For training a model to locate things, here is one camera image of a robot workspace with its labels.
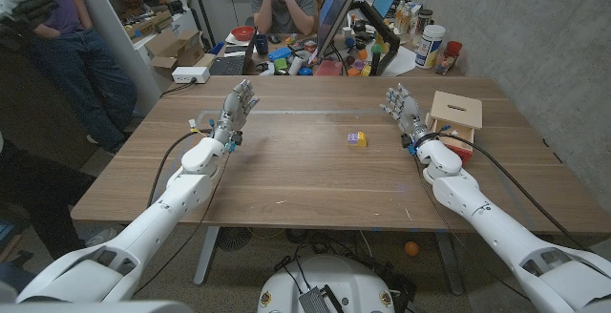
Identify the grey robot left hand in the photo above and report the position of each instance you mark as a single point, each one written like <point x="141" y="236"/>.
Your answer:
<point x="234" y="112"/>

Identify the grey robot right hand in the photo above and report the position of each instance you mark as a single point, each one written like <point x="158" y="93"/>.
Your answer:
<point x="406" y="110"/>

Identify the yellow lego block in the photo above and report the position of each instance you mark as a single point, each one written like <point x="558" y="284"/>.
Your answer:
<point x="362" y="139"/>

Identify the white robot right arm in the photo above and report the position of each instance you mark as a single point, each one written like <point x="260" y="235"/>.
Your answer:
<point x="477" y="203"/>

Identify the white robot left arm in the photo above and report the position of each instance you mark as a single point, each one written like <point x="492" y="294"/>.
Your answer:
<point x="186" y="194"/>

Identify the black laptop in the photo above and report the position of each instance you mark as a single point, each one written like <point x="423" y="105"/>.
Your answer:
<point x="229" y="65"/>

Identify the wooden box with slotted lid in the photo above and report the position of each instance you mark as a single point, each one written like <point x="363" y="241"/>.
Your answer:
<point x="456" y="110"/>

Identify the yellow toy piece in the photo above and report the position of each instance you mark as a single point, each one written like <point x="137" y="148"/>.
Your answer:
<point x="365" y="70"/>

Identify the white power box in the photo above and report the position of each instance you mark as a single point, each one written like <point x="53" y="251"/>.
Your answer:
<point x="191" y="74"/>

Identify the orange toy piece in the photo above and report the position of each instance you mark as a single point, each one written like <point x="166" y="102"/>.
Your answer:
<point x="353" y="71"/>

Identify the white canister with blue label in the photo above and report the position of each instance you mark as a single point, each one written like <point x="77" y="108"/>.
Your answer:
<point x="428" y="48"/>

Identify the yellow bottle with green cap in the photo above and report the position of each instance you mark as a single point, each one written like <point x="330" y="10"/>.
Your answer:
<point x="376" y="49"/>

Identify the red jar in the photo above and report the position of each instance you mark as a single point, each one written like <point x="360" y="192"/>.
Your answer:
<point x="451" y="53"/>

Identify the dark blue mug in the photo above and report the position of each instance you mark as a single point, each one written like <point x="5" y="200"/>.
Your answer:
<point x="261" y="45"/>

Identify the blue toy block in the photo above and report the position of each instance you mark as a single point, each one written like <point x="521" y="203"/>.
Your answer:
<point x="279" y="54"/>

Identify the red bowl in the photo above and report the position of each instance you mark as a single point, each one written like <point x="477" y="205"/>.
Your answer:
<point x="243" y="34"/>

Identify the pink flat box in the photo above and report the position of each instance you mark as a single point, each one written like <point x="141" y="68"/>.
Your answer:
<point x="328" y="68"/>

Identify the open cardboard box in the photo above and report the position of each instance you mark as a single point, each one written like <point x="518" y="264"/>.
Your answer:
<point x="172" y="48"/>

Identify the dark lidded jar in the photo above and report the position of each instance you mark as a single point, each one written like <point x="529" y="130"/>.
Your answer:
<point x="424" y="19"/>

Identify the seated person in grey shirt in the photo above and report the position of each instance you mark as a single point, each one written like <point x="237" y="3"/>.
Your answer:
<point x="286" y="7"/>

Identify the large flat monitor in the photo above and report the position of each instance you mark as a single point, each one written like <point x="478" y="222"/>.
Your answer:
<point x="336" y="7"/>

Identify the black round floor fan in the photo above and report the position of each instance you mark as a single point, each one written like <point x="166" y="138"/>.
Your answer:
<point x="234" y="239"/>

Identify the white shelf unit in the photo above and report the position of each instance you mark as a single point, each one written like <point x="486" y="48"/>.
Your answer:
<point x="119" y="41"/>

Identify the orange ball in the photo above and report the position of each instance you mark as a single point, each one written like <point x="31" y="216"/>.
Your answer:
<point x="411" y="248"/>

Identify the grey table leg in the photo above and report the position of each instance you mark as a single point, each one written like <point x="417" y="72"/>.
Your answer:
<point x="451" y="265"/>
<point x="205" y="260"/>

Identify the standing person in purple shirt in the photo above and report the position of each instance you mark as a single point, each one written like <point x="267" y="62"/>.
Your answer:
<point x="81" y="69"/>

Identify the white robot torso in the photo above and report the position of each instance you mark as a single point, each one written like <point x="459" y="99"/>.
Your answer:
<point x="334" y="275"/>

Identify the grey ribbed electronics box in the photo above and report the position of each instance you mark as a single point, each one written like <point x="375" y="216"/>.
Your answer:
<point x="314" y="301"/>

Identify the person in black trousers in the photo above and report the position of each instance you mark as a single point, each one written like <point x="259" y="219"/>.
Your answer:
<point x="38" y="194"/>

